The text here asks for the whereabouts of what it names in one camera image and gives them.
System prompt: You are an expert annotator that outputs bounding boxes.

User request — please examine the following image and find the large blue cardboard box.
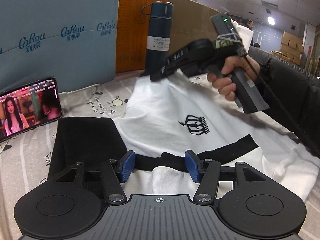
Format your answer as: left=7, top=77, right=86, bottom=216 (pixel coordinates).
left=1, top=0, right=119, bottom=92

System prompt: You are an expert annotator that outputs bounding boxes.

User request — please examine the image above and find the person right hand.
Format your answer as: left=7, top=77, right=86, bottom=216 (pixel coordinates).
left=207, top=55, right=260, bottom=101

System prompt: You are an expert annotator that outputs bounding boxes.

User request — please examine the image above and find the smartphone playing video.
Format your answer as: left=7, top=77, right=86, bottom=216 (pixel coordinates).
left=1, top=76, right=62, bottom=142

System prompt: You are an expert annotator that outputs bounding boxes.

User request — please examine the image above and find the brown cardboard box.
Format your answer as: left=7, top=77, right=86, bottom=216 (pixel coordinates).
left=168, top=0, right=220, bottom=55

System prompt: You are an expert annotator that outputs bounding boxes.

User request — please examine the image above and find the orange cardboard box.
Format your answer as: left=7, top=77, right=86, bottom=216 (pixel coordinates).
left=116, top=0, right=167, bottom=73

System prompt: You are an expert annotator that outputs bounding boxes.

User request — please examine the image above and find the dark blue vacuum bottle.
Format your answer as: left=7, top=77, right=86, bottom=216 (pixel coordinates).
left=141, top=1, right=174, bottom=76

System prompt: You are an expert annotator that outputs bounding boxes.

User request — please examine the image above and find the black puffer jacket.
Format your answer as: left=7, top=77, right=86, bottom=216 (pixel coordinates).
left=248, top=47, right=319, bottom=157

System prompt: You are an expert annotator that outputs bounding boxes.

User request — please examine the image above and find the white black trim t-shirt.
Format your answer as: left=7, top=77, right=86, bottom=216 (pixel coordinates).
left=49, top=74, right=319, bottom=199

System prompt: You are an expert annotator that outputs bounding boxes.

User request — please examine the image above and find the black cable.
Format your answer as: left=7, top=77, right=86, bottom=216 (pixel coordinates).
left=240, top=42, right=320, bottom=156

